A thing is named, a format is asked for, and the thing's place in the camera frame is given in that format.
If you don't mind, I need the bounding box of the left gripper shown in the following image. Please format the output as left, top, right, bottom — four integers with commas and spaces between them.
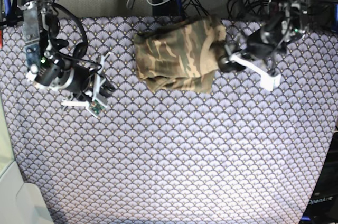
218, 43, 253, 73

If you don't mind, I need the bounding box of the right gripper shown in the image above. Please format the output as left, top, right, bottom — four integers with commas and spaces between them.
76, 70, 116, 100

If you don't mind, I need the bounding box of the camouflage T-shirt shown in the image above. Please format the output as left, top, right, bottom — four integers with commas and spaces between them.
134, 15, 227, 94

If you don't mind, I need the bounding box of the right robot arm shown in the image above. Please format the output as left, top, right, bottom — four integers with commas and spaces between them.
17, 0, 116, 101

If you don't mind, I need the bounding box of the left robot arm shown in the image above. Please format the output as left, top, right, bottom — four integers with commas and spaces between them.
218, 0, 308, 76

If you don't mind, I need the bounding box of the black box under table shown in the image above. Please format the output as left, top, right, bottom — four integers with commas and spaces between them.
152, 0, 182, 16

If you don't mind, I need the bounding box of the fan pattern tablecloth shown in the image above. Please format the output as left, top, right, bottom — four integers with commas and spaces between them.
1, 17, 337, 223

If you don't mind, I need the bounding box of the white plastic bin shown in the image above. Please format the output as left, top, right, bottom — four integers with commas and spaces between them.
1, 108, 53, 223

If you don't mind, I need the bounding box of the black OpenArm case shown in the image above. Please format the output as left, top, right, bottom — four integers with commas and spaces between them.
300, 133, 337, 223

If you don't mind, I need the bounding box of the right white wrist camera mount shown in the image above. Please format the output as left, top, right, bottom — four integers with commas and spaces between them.
61, 52, 115, 117

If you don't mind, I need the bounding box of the black cable bundle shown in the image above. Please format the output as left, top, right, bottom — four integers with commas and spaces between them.
182, 0, 267, 21

